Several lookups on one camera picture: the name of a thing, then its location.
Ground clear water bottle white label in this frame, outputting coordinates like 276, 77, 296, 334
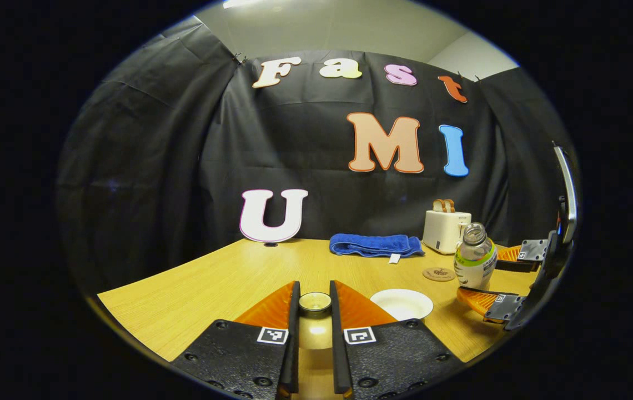
454, 222, 498, 291

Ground blue folded towel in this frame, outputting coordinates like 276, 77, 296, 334
329, 233, 425, 264

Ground black backdrop cloth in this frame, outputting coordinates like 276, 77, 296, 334
57, 19, 578, 289

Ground cream white toaster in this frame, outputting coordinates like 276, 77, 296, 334
422, 210, 472, 255

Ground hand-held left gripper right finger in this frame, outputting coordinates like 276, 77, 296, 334
329, 279, 464, 400

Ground white teacup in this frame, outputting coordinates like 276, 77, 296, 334
370, 288, 434, 322

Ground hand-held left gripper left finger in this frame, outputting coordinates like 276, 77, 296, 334
171, 281, 302, 400

